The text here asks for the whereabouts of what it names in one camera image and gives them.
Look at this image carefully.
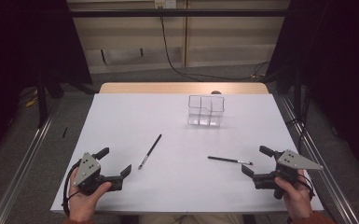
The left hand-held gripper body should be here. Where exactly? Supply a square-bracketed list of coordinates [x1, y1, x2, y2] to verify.
[72, 151, 122, 196]

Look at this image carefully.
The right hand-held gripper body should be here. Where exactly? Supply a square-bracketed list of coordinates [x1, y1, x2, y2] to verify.
[252, 148, 324, 200]

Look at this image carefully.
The thin black makeup brush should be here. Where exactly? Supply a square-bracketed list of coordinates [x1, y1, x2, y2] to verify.
[137, 133, 163, 171]
[207, 155, 255, 166]

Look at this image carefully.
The clear plastic organizer box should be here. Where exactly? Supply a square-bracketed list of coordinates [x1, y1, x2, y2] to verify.
[187, 94, 226, 128]

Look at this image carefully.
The person's left hand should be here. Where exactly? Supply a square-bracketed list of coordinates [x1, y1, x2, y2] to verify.
[68, 167, 113, 222]

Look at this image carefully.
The person's right hand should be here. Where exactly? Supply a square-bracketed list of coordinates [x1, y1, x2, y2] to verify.
[274, 169, 314, 222]

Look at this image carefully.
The white table sheet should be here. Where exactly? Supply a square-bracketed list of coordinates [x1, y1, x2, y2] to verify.
[49, 92, 324, 216]

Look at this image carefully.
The black metal stand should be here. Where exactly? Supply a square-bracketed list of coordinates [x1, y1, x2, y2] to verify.
[36, 73, 48, 129]
[293, 68, 303, 119]

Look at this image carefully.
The black curtain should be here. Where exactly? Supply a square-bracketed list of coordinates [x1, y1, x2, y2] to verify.
[265, 0, 359, 178]
[0, 0, 93, 169]

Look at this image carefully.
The left hand-held gripper black cable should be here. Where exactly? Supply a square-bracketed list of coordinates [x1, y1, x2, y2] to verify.
[62, 161, 82, 217]

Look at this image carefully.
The hand-held gripper black cable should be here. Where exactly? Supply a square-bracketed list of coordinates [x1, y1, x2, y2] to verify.
[297, 173, 317, 201]
[62, 161, 82, 217]

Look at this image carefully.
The right hand-held gripper black cable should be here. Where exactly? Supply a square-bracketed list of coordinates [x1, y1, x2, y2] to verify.
[297, 173, 317, 201]

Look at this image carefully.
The aluminium floor rail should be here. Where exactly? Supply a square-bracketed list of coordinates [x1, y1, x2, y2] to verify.
[279, 94, 359, 224]
[0, 99, 60, 224]

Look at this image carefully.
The black floor cable bundle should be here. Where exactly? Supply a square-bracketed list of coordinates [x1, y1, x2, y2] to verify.
[251, 60, 271, 80]

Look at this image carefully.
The black wall cable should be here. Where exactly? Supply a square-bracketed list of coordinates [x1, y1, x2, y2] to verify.
[159, 7, 256, 82]

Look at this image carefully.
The black horizontal frame bar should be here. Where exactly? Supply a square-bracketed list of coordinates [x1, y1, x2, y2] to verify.
[69, 8, 290, 18]

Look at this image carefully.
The white wall outlet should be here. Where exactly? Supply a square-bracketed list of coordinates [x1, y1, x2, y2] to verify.
[154, 0, 177, 9]

